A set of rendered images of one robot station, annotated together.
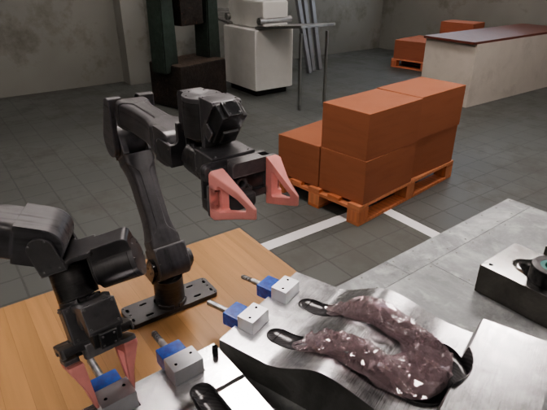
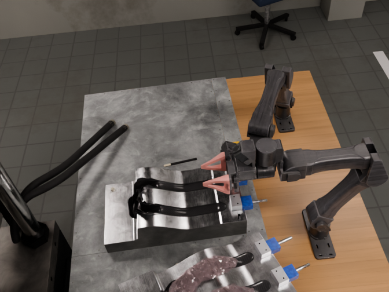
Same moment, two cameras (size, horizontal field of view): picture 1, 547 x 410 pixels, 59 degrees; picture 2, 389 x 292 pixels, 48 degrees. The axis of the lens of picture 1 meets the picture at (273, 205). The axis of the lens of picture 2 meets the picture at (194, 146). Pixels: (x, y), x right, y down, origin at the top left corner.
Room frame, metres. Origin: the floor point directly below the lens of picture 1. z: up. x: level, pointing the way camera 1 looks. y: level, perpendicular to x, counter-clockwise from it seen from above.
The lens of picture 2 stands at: (0.96, -0.64, 2.18)
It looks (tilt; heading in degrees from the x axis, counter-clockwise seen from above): 48 degrees down; 125
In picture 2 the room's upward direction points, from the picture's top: 6 degrees counter-clockwise
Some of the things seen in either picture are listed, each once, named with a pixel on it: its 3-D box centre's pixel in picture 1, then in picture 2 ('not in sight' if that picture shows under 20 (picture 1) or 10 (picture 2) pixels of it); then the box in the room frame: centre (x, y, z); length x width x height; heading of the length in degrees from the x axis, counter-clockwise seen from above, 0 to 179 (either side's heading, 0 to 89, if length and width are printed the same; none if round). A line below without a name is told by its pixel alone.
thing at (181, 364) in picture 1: (170, 354); (249, 202); (0.59, 0.17, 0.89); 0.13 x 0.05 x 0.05; 38
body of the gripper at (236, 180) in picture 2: (227, 174); (242, 170); (0.62, 0.06, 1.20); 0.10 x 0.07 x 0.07; 125
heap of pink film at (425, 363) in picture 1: (376, 336); (208, 287); (0.63, -0.17, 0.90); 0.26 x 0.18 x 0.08; 55
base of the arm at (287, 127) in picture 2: not in sight; (282, 109); (0.49, 0.71, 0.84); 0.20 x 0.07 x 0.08; 125
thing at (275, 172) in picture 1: (267, 189); (219, 178); (0.57, 0.01, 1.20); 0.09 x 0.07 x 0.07; 35
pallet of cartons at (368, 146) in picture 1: (369, 137); not in sight; (3.26, -0.68, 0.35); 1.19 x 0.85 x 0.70; 128
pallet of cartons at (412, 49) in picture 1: (437, 45); not in sight; (7.54, -2.46, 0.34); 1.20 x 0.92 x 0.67; 35
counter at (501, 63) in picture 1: (496, 61); not in sight; (6.13, -2.75, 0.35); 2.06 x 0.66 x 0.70; 125
